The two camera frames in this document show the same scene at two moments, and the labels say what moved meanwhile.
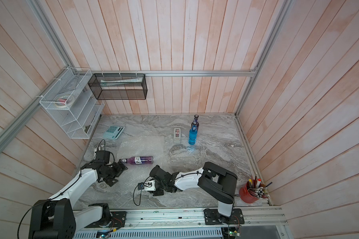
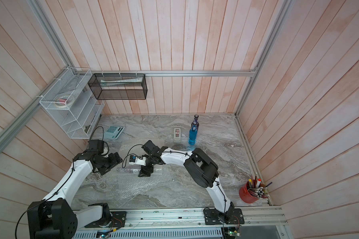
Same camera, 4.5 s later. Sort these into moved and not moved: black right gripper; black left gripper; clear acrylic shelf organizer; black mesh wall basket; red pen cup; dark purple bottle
Moved: black left gripper; black right gripper
Not moved: black mesh wall basket; clear acrylic shelf organizer; dark purple bottle; red pen cup
